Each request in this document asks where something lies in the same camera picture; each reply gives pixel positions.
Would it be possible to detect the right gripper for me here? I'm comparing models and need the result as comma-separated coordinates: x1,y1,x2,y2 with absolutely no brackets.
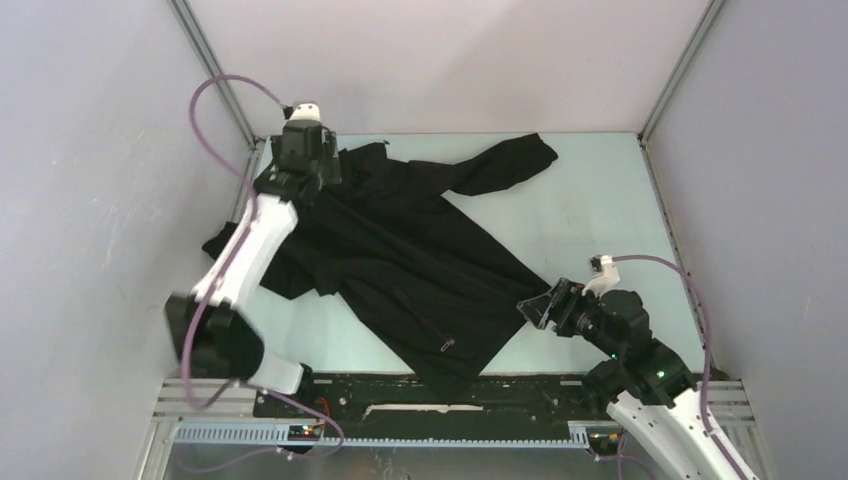
515,276,622,359

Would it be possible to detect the black jacket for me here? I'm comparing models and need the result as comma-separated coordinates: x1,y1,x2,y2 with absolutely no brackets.
201,133,560,403

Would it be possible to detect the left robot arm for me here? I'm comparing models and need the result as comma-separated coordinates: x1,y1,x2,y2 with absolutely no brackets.
169,117,342,417

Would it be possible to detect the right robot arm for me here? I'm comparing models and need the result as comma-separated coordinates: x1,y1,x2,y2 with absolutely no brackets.
517,279,758,479

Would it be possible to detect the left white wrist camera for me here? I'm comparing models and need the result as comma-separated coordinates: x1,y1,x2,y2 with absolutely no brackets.
283,102,321,122

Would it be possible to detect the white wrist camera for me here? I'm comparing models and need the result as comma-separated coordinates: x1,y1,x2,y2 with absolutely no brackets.
283,102,321,122
581,255,621,298

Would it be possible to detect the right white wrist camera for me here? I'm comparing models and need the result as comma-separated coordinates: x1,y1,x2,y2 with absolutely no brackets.
581,255,621,298

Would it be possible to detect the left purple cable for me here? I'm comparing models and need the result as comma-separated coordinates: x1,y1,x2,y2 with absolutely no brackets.
180,74,346,458

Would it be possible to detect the left aluminium frame post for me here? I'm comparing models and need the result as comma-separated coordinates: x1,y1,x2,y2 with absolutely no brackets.
166,0,266,359

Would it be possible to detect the aluminium frame post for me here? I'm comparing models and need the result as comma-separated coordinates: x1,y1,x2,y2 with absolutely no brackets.
637,0,731,346
166,0,266,359

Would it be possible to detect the grey slotted cable duct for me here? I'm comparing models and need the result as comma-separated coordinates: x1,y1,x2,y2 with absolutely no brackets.
174,422,589,449

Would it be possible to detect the right aluminium frame post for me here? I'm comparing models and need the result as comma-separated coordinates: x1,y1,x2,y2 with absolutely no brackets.
637,0,731,346

